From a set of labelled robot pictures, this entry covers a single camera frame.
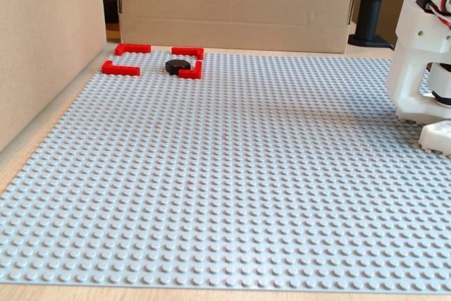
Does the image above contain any plain brown cardboard panel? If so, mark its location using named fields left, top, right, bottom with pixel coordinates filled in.
left=0, top=0, right=107, bottom=154

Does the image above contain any large brown cardboard box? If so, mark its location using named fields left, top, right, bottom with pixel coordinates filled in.
left=117, top=0, right=364, bottom=54

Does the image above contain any red white black servo wire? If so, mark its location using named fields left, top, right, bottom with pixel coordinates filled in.
left=426, top=0, right=451, bottom=29

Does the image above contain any black pole stand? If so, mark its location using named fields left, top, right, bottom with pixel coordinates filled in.
left=347, top=0, right=394, bottom=48

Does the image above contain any grey Lego baseplate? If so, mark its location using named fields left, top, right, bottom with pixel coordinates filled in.
left=0, top=49, right=451, bottom=293

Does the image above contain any red L-shaped Lego beam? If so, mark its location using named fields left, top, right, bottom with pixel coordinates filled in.
left=178, top=61, right=203, bottom=80
left=101, top=60, right=141, bottom=77
left=171, top=47, right=204, bottom=61
left=115, top=44, right=152, bottom=56

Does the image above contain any black hexagonal Lego piece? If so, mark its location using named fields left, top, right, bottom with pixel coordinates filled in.
left=165, top=59, right=193, bottom=76

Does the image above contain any white printed base foot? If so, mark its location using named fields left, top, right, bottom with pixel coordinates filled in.
left=418, top=120, right=451, bottom=156

